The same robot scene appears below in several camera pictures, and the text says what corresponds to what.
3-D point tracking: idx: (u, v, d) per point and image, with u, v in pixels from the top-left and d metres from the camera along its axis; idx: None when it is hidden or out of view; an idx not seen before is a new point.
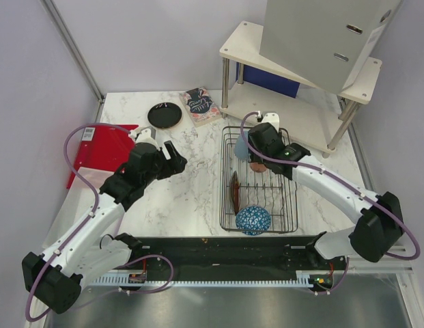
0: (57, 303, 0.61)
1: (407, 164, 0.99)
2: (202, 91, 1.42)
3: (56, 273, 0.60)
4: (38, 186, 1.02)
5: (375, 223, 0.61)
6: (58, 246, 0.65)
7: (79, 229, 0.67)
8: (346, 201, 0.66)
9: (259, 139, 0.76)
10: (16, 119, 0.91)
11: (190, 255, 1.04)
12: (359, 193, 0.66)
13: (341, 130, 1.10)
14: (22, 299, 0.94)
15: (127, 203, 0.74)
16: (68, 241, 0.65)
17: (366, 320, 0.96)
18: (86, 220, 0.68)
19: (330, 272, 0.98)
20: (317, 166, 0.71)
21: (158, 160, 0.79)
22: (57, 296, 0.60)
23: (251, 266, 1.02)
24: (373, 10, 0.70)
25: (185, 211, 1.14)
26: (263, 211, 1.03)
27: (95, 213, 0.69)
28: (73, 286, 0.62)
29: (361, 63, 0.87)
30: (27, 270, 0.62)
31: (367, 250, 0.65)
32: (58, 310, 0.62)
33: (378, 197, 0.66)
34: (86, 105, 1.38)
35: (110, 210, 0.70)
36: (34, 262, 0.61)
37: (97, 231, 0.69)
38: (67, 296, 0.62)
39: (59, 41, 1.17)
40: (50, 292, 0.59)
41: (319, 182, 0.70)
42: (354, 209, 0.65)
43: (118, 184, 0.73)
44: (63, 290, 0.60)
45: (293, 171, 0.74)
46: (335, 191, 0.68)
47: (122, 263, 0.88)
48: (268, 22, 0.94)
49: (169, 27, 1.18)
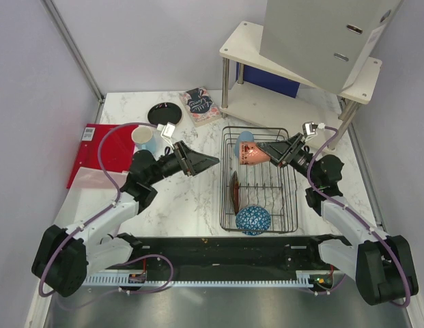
0: (65, 283, 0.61)
1: (407, 165, 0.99)
2: (202, 91, 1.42)
3: (74, 247, 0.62)
4: (38, 186, 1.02)
5: (375, 255, 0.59)
6: (82, 221, 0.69)
7: (101, 214, 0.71)
8: (355, 232, 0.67)
9: (323, 175, 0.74)
10: (16, 119, 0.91)
11: (190, 255, 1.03)
12: (369, 228, 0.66)
13: (342, 130, 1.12)
14: (22, 299, 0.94)
15: (143, 206, 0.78)
16: (90, 222, 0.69)
17: (366, 320, 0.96)
18: (108, 208, 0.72)
19: (330, 272, 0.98)
20: (341, 202, 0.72)
21: (168, 162, 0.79)
22: (69, 275, 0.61)
23: (251, 266, 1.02)
24: (373, 10, 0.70)
25: (185, 211, 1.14)
26: (263, 211, 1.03)
27: (117, 204, 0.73)
28: (81, 269, 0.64)
29: (361, 62, 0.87)
30: (46, 242, 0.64)
31: (365, 288, 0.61)
32: (63, 290, 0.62)
33: (388, 237, 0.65)
34: (86, 105, 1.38)
35: (130, 204, 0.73)
36: (56, 235, 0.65)
37: (117, 218, 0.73)
38: (74, 278, 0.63)
39: (60, 41, 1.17)
40: (63, 268, 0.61)
41: (338, 214, 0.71)
42: (359, 240, 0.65)
43: (128, 190, 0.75)
44: (76, 267, 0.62)
45: (321, 206, 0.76)
46: (349, 224, 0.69)
47: (122, 261, 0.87)
48: (268, 22, 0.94)
49: (169, 27, 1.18)
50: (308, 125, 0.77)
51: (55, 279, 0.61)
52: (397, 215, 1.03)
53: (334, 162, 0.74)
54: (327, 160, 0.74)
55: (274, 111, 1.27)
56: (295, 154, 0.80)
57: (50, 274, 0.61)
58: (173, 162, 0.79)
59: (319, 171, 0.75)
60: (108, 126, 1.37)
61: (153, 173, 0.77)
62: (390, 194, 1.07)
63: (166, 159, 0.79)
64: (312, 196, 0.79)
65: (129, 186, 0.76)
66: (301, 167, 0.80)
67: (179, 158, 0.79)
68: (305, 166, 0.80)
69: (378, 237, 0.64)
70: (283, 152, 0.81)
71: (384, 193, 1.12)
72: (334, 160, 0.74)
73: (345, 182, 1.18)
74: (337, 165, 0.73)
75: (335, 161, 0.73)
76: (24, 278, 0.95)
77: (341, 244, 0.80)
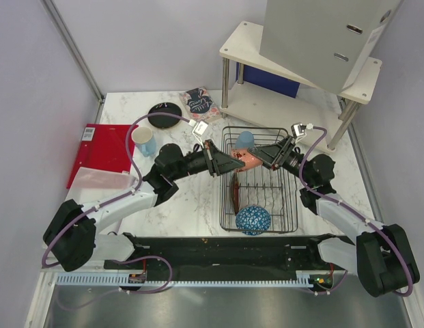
0: (70, 259, 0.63)
1: (407, 164, 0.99)
2: (202, 91, 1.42)
3: (86, 226, 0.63)
4: (38, 186, 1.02)
5: (373, 245, 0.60)
6: (100, 201, 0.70)
7: (119, 198, 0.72)
8: (351, 226, 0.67)
9: (317, 175, 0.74)
10: (16, 119, 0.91)
11: (190, 255, 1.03)
12: (364, 220, 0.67)
13: (342, 130, 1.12)
14: (22, 298, 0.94)
15: (161, 199, 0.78)
16: (106, 203, 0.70)
17: (366, 321, 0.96)
18: (127, 194, 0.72)
19: (330, 272, 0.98)
20: (336, 197, 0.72)
21: (195, 160, 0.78)
22: (75, 251, 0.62)
23: (251, 266, 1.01)
24: (373, 11, 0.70)
25: (185, 211, 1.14)
26: (263, 211, 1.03)
27: (136, 192, 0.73)
28: (87, 249, 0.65)
29: (362, 62, 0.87)
30: (61, 214, 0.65)
31: (369, 279, 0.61)
32: (67, 264, 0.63)
33: (384, 226, 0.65)
34: (86, 105, 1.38)
35: (148, 196, 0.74)
36: (72, 210, 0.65)
37: (132, 207, 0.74)
38: (80, 254, 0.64)
39: (59, 41, 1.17)
40: (70, 243, 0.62)
41: (334, 211, 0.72)
42: (356, 232, 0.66)
43: (150, 181, 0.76)
44: (82, 245, 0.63)
45: (317, 204, 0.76)
46: (345, 218, 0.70)
47: (120, 258, 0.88)
48: (268, 22, 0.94)
49: (169, 28, 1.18)
50: (298, 126, 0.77)
51: (61, 253, 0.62)
52: (397, 216, 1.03)
53: (326, 160, 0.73)
54: (320, 161, 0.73)
55: (274, 111, 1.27)
56: (287, 156, 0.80)
57: (57, 245, 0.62)
58: (200, 161, 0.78)
59: (313, 171, 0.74)
60: (108, 126, 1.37)
61: (179, 169, 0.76)
62: (390, 195, 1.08)
63: (194, 156, 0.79)
64: (307, 196, 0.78)
65: (152, 178, 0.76)
66: (293, 169, 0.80)
67: (207, 158, 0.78)
68: (298, 167, 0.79)
69: (374, 227, 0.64)
70: (274, 155, 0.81)
71: (383, 193, 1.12)
72: (325, 159, 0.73)
73: (345, 182, 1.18)
74: (329, 165, 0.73)
75: (328, 161, 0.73)
76: (24, 277, 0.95)
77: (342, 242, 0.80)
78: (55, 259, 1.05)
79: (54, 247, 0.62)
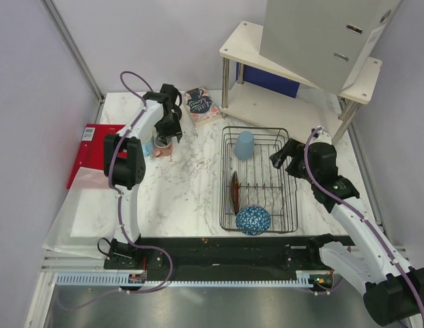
0: (136, 171, 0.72)
1: (407, 163, 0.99)
2: (202, 91, 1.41)
3: (133, 141, 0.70)
4: (37, 186, 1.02)
5: (398, 293, 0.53)
6: (129, 124, 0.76)
7: (138, 118, 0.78)
8: (376, 260, 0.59)
9: (316, 158, 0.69)
10: (16, 119, 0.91)
11: (190, 255, 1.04)
12: (392, 257, 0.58)
13: (342, 130, 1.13)
14: (23, 299, 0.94)
15: (166, 111, 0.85)
16: (135, 125, 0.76)
17: (366, 321, 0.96)
18: (141, 113, 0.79)
19: (330, 272, 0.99)
20: (361, 214, 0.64)
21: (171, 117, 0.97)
22: (134, 167, 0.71)
23: (251, 266, 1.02)
24: (373, 10, 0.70)
25: (184, 211, 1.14)
26: (263, 211, 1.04)
27: (147, 108, 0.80)
28: (143, 159, 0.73)
29: (362, 61, 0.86)
30: (108, 145, 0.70)
31: (375, 309, 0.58)
32: (136, 178, 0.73)
33: (411, 269, 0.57)
34: (86, 106, 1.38)
35: (157, 107, 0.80)
36: (115, 139, 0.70)
37: (151, 121, 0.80)
38: (140, 165, 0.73)
39: (59, 40, 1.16)
40: (128, 162, 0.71)
41: (356, 228, 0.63)
42: (381, 272, 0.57)
43: (153, 96, 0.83)
44: (138, 158, 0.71)
45: (334, 206, 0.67)
46: (370, 246, 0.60)
47: (132, 238, 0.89)
48: (268, 22, 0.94)
49: (169, 27, 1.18)
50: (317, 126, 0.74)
51: (127, 171, 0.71)
52: (397, 216, 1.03)
53: (325, 145, 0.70)
54: (317, 144, 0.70)
55: (274, 111, 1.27)
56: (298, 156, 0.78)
57: (117, 171, 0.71)
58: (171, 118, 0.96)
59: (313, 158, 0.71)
60: (108, 126, 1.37)
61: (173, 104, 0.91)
62: (390, 194, 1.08)
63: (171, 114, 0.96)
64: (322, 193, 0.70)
65: (153, 93, 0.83)
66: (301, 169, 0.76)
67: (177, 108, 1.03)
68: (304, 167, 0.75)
69: (402, 270, 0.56)
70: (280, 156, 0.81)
71: (384, 193, 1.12)
72: (326, 143, 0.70)
73: None
74: (327, 145, 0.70)
75: (324, 144, 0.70)
76: (24, 277, 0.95)
77: (345, 251, 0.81)
78: (56, 260, 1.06)
79: (117, 170, 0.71)
